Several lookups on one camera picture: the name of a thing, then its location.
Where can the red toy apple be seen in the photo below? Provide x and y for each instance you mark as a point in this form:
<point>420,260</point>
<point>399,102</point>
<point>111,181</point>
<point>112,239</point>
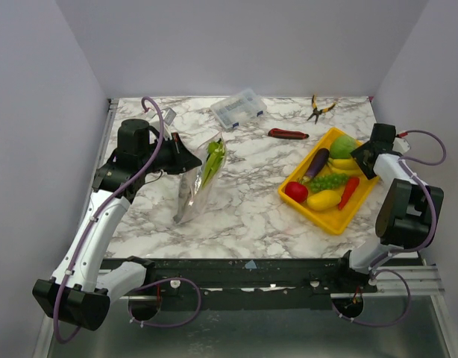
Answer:
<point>296,191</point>

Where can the yellow toy lemon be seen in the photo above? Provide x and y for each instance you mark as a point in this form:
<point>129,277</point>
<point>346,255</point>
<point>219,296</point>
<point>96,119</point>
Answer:
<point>323,200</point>

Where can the yellow toy banana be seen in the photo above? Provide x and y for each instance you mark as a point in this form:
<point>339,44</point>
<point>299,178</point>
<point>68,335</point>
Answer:
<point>348,167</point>

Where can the yellow black pliers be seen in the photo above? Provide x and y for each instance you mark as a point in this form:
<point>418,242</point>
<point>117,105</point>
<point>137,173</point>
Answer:
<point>317,112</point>

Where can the purple toy eggplant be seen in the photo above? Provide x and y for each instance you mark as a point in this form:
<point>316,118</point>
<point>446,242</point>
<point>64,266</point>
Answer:
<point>317,164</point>

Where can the green toy grapes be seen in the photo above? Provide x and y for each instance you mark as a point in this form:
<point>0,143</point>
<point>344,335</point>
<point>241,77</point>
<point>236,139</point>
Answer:
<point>327,182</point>

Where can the clear plastic organizer box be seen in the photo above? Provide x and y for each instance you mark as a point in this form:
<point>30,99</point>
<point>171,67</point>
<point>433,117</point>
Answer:
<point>236,110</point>

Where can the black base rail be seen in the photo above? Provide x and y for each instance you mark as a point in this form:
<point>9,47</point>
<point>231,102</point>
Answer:
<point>258,284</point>

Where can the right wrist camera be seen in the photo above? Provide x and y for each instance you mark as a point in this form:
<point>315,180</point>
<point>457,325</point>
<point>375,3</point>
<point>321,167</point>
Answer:
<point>400,145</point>

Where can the green toy cabbage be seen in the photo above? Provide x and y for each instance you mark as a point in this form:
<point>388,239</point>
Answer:
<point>342,147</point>

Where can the red black utility knife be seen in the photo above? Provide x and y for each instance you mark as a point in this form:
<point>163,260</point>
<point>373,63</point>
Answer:
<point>284,134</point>

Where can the orange toy carrot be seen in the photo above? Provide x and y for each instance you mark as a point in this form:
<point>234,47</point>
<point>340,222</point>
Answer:
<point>349,190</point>

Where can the toy celery stalk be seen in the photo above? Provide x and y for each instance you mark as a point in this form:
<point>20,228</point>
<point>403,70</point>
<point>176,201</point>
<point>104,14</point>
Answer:
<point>215,157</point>

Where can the yellow plastic tray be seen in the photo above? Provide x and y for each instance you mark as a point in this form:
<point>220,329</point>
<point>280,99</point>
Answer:
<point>333,221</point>

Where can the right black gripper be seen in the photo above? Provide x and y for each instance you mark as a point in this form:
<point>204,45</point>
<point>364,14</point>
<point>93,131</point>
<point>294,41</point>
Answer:
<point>365,158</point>

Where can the clear zip top bag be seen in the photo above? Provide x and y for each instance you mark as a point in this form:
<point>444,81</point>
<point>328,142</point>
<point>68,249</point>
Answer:
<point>200,196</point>

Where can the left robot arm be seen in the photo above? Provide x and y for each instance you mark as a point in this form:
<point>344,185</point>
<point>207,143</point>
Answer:
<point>77,293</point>

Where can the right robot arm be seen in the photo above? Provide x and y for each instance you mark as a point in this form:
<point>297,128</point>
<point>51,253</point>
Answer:
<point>409,215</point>

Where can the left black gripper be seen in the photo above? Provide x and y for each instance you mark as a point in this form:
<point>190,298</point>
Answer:
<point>183,159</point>

